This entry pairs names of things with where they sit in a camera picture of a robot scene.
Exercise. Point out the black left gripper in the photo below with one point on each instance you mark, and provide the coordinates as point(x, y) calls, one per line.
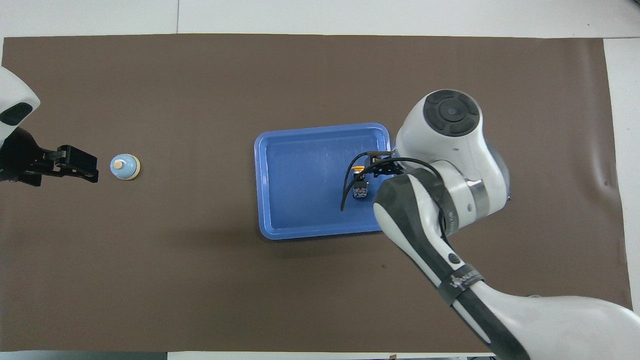
point(20, 160)

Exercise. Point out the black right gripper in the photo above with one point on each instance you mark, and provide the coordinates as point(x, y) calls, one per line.
point(382, 167)

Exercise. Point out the yellow push button switch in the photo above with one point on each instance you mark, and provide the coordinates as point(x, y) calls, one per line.
point(360, 191)

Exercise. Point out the light blue call bell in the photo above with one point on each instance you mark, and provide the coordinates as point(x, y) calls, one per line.
point(124, 166)

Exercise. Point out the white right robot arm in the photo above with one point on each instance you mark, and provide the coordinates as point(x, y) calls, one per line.
point(450, 150)

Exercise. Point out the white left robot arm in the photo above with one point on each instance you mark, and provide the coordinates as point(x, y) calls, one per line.
point(15, 90)

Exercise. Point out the blue plastic tray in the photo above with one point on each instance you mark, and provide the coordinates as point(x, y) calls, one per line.
point(300, 190)

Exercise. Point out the brown table mat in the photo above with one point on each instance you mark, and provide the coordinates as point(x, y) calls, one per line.
point(200, 280)

